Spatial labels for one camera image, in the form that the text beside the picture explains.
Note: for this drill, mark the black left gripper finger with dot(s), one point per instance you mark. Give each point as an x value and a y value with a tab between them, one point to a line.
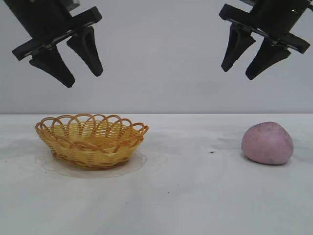
57	68
89	51

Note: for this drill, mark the pink round stone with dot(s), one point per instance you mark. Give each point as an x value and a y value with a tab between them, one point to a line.
266	144

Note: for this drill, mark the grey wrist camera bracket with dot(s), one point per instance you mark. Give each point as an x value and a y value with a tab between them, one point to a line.
73	3

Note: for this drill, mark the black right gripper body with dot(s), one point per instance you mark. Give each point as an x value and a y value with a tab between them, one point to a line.
278	17

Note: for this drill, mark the yellow woven plastic basket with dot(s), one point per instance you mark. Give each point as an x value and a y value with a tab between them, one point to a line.
102	156

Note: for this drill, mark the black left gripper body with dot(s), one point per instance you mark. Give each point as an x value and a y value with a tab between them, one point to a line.
44	19

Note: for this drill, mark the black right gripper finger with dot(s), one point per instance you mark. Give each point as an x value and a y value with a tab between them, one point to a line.
266	56
236	46

